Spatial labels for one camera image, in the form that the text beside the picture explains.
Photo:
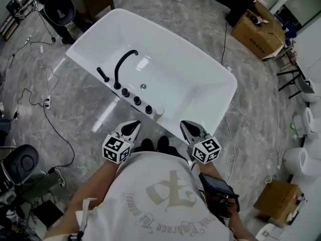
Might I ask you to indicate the person's right black shoe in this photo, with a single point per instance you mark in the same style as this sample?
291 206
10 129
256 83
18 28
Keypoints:
163 143

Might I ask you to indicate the person's left forearm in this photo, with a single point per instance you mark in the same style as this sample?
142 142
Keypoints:
85 197

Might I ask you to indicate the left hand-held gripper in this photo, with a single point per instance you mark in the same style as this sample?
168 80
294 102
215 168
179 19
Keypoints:
116 148

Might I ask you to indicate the large cardboard box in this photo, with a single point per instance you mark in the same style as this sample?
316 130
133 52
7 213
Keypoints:
258 39

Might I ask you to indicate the person's black shoe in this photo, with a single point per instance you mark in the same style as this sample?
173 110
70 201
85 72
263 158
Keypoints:
147 144
163 143

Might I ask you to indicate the person's right forearm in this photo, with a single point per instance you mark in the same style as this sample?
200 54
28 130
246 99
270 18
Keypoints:
240 227

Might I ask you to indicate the white toilet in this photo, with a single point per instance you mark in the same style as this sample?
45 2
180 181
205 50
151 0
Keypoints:
269 233
298 159
309 98
312 124

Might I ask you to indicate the black wrist screen device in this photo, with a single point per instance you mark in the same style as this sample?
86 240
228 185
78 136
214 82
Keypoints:
218 189

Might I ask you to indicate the small white bottle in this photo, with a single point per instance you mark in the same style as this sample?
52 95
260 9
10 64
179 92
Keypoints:
159 113

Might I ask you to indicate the white rectangular bathtub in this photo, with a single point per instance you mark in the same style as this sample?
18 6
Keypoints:
180 84

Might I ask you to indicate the dark round hole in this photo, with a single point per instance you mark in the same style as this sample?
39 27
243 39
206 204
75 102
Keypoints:
143 86

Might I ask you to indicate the person's black shorts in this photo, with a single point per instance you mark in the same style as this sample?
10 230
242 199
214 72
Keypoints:
175 151

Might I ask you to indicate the black curved faucet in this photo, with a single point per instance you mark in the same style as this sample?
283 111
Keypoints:
118 69

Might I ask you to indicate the black flat pad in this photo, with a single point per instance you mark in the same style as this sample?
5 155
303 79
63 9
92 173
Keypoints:
47 213

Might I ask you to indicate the small cardboard box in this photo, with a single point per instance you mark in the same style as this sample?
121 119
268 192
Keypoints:
276 199

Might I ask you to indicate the black-frame chair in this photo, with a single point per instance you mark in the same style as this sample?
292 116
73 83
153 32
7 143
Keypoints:
304 87

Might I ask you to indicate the dark wooden sink cabinet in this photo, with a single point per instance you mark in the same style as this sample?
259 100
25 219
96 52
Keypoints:
97 1

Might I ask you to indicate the person's white printed shirt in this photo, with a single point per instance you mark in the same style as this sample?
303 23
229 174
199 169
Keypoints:
150 205

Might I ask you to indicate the small green packet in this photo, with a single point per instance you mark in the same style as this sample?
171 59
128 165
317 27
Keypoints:
293 126

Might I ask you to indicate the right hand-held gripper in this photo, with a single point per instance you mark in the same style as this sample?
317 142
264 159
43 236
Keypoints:
206 149

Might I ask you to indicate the black faucet knob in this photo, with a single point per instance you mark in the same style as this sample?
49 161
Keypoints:
125 92
149 109
137 101

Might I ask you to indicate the low wooden shelf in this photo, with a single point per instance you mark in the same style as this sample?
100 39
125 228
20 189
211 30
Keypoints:
10 26

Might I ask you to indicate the white square socket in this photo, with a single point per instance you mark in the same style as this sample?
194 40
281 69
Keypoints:
227 67

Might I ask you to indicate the person's left black shoe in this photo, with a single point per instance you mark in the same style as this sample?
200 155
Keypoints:
147 144

